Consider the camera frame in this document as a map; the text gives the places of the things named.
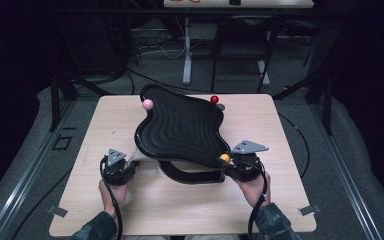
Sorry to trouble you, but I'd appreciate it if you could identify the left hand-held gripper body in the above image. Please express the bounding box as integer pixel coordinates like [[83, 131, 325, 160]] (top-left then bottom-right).
[[100, 148, 129, 187]]

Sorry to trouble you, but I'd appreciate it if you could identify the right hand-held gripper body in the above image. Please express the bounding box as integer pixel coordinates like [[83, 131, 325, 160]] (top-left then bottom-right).
[[228, 139, 269, 183]]

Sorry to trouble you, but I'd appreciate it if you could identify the black tray base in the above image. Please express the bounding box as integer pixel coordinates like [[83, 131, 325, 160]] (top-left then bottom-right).
[[158, 159, 228, 185]]

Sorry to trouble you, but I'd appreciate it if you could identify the black wavy ridged tray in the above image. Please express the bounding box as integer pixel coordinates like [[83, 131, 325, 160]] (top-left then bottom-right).
[[134, 83, 232, 169]]

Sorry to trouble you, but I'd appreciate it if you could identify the person's left hand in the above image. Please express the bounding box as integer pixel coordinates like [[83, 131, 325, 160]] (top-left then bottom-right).
[[99, 181, 129, 218]]

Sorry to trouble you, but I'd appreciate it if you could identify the person's right hand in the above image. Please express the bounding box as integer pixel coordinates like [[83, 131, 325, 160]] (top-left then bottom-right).
[[234, 171, 272, 209]]

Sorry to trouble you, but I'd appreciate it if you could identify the grey tape piece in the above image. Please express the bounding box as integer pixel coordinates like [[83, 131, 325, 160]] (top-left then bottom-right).
[[46, 205, 69, 218], [297, 204, 322, 217]]

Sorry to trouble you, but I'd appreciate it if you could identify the white table leg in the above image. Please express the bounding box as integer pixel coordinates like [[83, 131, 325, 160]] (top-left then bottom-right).
[[258, 31, 271, 87], [182, 17, 194, 86]]

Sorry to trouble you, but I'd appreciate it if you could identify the dark curtain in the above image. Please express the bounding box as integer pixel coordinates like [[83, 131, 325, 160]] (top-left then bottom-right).
[[0, 0, 51, 209], [333, 0, 384, 214]]

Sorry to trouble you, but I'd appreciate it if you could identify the black chair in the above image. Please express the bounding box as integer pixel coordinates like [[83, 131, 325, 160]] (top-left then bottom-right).
[[210, 14, 286, 94]]

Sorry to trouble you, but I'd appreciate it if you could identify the pale table top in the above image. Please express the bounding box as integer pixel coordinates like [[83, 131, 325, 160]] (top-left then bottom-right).
[[163, 0, 315, 9]]

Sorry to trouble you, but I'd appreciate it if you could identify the left hand-held gripper cable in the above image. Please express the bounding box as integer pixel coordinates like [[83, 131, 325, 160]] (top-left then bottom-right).
[[99, 155, 124, 240]]

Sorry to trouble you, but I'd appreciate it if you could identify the hand-held gripper cable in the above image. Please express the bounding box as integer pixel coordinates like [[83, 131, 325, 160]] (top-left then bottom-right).
[[243, 159, 269, 240], [99, 155, 124, 240]]

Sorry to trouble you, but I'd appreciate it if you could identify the right hand-held gripper cable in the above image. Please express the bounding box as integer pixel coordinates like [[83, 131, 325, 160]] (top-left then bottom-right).
[[243, 159, 269, 240]]

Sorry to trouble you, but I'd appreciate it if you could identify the black floor cable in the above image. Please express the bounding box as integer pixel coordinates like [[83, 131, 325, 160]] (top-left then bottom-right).
[[11, 169, 73, 240], [277, 112, 311, 179], [125, 66, 214, 96]]

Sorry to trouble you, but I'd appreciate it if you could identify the aluminium floor rail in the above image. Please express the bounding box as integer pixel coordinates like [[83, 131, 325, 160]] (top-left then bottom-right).
[[311, 99, 384, 240], [0, 99, 76, 240]]

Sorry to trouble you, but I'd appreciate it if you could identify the black metal frame stand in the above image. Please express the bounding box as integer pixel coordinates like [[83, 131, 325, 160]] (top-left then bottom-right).
[[48, 64, 114, 133], [272, 66, 334, 136]]

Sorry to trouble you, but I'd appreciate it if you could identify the tangle of floor cables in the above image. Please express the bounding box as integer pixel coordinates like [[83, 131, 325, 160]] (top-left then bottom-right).
[[128, 31, 188, 63]]

